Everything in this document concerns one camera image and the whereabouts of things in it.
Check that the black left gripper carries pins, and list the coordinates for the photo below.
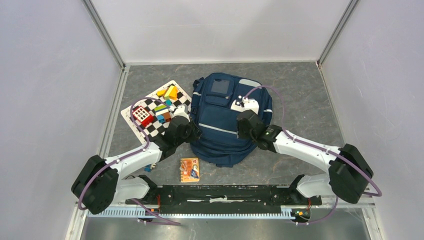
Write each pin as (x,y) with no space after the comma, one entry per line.
(196,133)

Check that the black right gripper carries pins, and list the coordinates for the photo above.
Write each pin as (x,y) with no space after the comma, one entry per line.
(240,134)

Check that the navy blue student backpack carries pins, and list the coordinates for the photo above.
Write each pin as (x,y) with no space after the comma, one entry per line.
(215,104)

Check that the orange spiral notebook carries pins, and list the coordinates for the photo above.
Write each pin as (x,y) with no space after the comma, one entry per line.
(189,170)

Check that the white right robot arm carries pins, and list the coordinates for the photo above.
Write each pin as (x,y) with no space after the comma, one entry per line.
(346,174)

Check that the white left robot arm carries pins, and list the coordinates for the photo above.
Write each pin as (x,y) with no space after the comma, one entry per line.
(103,181)

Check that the orange brown toy block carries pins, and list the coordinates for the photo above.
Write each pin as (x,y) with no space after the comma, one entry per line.
(167,116)

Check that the light blue curved block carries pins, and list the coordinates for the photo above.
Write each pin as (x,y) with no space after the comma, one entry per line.
(161,119)

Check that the teal toy block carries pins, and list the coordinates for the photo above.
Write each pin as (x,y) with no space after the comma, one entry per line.
(168,102)

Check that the orange yellow wedge block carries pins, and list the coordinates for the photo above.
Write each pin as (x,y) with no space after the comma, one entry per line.
(171,93)

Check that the yellow toy block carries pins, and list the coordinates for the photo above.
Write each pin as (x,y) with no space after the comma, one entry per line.
(161,93)

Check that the red window toy block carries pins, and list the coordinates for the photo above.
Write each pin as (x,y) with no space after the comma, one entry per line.
(143,116)

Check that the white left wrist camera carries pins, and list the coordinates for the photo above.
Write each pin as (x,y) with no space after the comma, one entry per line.
(181,111)

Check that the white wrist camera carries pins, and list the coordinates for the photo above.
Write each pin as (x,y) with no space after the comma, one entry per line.
(242,104)
(181,111)

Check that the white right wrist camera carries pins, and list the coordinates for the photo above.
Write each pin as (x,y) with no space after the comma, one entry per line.
(242,104)

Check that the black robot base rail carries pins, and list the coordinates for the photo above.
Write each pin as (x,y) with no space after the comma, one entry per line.
(226,199)

